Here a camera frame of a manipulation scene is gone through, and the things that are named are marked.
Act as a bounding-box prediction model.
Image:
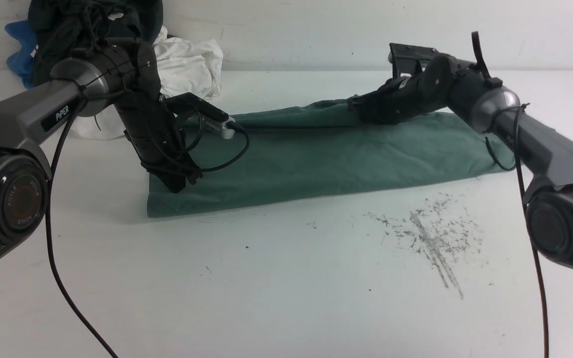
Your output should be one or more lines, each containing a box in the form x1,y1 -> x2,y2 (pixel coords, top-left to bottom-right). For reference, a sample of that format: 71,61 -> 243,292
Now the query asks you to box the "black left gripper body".
114,90 -> 204,193

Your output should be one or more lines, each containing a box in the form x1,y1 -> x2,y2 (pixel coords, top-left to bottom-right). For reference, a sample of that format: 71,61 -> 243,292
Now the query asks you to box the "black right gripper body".
348,54 -> 459,125

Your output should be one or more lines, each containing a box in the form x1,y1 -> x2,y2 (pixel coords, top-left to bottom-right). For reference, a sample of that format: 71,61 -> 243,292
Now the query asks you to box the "green long sleeve shirt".
146,99 -> 514,218

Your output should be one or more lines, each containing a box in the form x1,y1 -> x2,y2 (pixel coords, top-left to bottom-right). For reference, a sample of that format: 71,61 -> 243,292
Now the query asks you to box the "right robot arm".
349,54 -> 573,269

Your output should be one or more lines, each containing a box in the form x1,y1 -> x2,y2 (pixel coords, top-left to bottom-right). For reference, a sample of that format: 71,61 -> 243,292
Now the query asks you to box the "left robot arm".
0,38 -> 202,258

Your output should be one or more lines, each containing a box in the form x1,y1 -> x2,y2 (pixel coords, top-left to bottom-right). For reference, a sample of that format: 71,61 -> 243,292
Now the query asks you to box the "dark green garment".
27,0 -> 164,87

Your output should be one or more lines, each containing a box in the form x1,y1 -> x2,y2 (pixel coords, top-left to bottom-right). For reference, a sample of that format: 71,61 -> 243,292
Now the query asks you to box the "blue garment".
4,20 -> 38,89

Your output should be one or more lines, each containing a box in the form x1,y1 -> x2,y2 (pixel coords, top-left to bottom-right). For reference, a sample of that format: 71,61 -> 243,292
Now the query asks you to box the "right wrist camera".
388,43 -> 440,79

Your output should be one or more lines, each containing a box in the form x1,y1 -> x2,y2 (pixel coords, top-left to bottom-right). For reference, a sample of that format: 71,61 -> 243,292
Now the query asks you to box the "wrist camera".
164,91 -> 236,140
388,43 -> 440,79

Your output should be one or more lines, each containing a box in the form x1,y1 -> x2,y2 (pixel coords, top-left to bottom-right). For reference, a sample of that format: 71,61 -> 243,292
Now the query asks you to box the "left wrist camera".
164,91 -> 236,140

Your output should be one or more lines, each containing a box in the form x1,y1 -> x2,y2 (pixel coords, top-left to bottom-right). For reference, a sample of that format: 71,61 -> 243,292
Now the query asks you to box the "right black camera cable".
471,31 -> 550,358

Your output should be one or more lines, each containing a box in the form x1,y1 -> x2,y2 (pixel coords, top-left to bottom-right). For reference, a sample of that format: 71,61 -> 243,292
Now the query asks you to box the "black camera cable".
471,31 -> 550,358
45,99 -> 251,358

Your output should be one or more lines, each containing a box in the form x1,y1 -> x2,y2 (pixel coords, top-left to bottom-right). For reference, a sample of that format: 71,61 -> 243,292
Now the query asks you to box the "left black camera cable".
45,99 -> 251,358

